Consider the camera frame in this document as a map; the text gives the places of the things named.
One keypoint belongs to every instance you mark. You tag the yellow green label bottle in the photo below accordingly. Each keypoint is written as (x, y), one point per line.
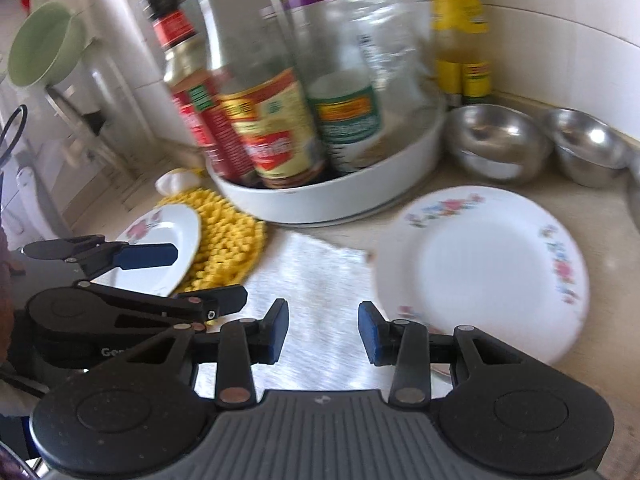
(457, 10)

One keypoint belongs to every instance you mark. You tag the stainless steel bowl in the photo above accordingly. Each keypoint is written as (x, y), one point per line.
(585, 160)
(500, 160)

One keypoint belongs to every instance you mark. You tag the white cloth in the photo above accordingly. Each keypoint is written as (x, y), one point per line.
(310, 280)

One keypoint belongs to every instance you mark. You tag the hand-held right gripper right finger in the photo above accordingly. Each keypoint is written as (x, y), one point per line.
(372, 335)

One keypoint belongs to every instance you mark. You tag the light green bowl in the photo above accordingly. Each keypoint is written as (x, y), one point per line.
(45, 45)

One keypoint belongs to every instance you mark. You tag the yellow beaded trivet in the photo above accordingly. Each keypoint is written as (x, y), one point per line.
(225, 240)

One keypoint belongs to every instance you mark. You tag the small white floral plate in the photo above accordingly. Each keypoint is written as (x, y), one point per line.
(170, 230)

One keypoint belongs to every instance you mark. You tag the dark red label sauce bottle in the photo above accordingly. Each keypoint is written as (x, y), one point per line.
(200, 115)

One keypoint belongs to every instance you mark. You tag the white round tray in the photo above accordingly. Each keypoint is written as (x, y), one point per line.
(325, 202)

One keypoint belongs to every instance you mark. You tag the gold cap glass sauce jar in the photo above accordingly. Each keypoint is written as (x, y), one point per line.
(270, 145)

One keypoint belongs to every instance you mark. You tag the large white floral plate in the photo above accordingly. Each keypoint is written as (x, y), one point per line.
(475, 270)

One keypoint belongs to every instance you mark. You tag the green label sauce jar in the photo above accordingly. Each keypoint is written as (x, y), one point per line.
(345, 120)

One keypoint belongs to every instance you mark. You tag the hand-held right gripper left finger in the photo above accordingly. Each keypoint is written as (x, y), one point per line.
(278, 332)

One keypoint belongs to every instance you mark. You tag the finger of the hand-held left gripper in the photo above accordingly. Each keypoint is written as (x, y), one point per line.
(145, 256)
(227, 300)

